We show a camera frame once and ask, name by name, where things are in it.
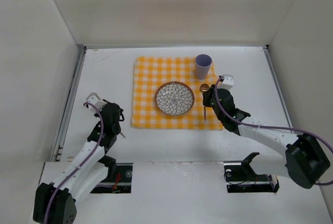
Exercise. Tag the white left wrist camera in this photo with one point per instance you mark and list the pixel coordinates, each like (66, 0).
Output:
(95, 101)

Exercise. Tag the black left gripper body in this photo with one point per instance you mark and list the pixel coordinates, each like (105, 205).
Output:
(116, 124)

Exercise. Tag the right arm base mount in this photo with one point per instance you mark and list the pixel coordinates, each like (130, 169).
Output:
(241, 178)

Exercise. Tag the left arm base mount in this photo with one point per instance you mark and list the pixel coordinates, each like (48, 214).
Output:
(119, 183)

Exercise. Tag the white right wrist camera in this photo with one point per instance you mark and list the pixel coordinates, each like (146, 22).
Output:
(227, 82)

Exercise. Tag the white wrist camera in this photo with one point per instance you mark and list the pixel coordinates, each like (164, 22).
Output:
(95, 101)
(227, 82)

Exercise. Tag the floral patterned ceramic plate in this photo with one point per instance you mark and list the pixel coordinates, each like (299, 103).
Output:
(174, 98)

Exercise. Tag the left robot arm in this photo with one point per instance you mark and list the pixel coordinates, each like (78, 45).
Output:
(56, 202)

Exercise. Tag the lilac plastic cup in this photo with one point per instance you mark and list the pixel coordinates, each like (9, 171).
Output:
(202, 65)

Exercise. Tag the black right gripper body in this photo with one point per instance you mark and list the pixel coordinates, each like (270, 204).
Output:
(207, 100)

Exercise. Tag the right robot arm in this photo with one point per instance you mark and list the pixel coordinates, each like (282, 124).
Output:
(302, 158)

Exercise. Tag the aluminium table rail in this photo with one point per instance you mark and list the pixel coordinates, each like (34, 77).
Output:
(273, 73)
(62, 132)

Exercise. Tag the yellow white checkered cloth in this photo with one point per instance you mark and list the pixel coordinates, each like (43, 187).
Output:
(152, 72)

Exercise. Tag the copper spoon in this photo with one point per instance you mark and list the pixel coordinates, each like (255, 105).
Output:
(204, 88)

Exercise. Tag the right aluminium table rail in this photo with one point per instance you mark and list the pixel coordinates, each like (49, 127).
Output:
(273, 73)

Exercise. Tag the left aluminium table rail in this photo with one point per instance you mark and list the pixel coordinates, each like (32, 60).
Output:
(62, 132)

